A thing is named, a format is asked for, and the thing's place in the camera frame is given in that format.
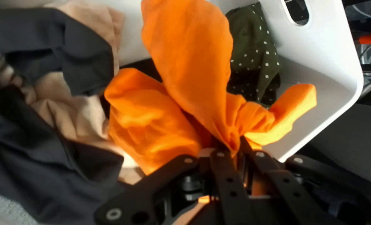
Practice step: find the bright orange clothing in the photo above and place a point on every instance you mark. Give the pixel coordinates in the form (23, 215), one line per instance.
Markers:
(185, 54)

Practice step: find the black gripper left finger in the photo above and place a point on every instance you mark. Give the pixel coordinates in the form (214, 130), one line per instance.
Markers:
(180, 183)

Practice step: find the white plastic laundry basket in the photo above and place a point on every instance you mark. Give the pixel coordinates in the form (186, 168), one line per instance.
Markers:
(317, 63)

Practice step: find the peach beige clothing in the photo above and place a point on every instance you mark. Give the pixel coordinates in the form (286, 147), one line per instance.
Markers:
(73, 113)

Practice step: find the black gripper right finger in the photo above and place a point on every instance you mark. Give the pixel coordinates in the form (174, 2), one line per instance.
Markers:
(301, 195)

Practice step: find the light grey clothing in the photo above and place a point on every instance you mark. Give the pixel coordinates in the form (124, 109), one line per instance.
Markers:
(1, 213)

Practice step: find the dark grey clothing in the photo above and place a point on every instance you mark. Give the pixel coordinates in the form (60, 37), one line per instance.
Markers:
(30, 163)
(48, 45)

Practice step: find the green polka dot clothing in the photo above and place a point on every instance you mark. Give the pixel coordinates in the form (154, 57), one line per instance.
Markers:
(254, 45)

